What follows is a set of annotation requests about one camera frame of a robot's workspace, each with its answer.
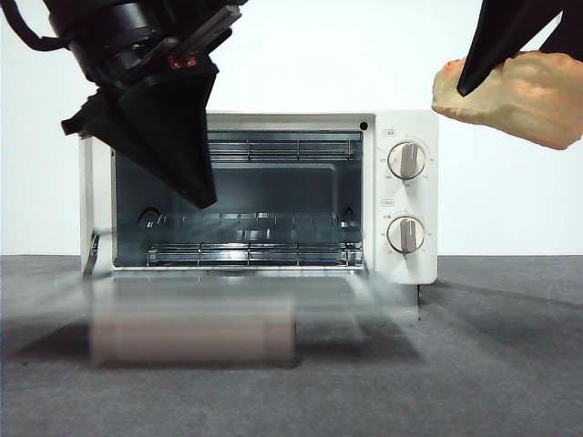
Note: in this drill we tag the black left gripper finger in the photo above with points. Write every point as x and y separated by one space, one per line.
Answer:
93 118
177 136

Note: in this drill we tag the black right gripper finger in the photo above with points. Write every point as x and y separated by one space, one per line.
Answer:
571 36
505 32

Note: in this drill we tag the golden brown bread loaf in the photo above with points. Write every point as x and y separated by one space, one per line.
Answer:
533 100

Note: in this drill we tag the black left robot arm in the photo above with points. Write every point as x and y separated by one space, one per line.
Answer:
105 32

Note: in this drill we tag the white toaster oven body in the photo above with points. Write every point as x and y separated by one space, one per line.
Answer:
291 120

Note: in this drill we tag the beige temperature knob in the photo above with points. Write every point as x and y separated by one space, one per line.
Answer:
410 160

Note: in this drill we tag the beige timer knob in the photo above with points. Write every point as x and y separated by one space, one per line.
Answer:
407 235

